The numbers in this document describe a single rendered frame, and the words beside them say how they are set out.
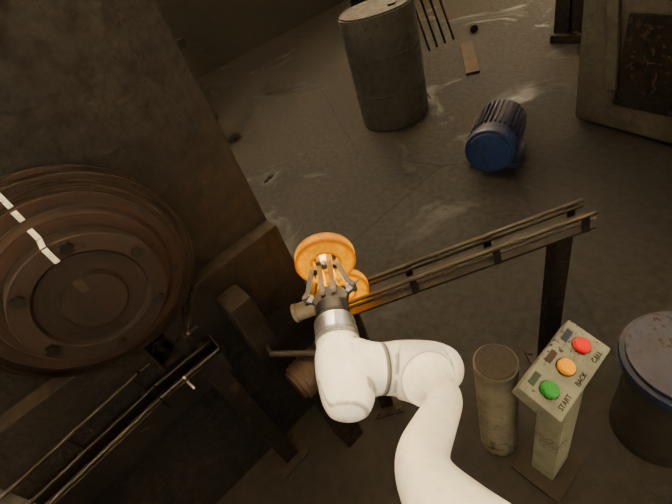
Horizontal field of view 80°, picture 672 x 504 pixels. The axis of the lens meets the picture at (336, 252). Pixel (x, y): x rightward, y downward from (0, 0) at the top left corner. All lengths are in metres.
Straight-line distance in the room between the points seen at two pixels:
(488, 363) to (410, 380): 0.49
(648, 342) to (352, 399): 0.94
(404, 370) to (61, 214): 0.70
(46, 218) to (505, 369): 1.11
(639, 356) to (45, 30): 1.60
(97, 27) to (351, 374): 0.87
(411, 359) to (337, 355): 0.13
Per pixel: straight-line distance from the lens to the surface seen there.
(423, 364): 0.76
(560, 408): 1.09
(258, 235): 1.26
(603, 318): 2.00
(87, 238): 0.88
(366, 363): 0.75
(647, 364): 1.38
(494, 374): 1.20
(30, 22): 1.06
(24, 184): 0.93
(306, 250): 0.96
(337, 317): 0.81
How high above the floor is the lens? 1.56
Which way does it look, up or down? 40 degrees down
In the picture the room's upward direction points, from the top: 21 degrees counter-clockwise
